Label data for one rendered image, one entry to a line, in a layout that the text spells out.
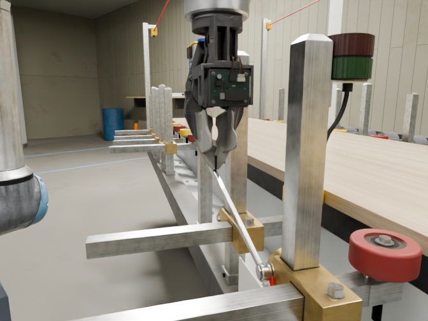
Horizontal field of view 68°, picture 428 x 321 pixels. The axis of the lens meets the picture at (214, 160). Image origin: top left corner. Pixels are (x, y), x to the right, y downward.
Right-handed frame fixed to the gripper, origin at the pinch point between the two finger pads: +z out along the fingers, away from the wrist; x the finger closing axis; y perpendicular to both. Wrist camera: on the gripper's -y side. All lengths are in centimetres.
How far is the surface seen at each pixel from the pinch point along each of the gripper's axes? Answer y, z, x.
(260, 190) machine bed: -44, 19, 28
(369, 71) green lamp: 16.1, -12.3, 13.9
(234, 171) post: -10.1, 4.2, 6.9
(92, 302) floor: -120, 97, -36
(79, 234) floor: -216, 96, -54
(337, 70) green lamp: 15.2, -12.5, 10.3
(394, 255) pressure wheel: 20.5, 8.1, 15.6
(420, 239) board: 15.5, 9.6, 24.9
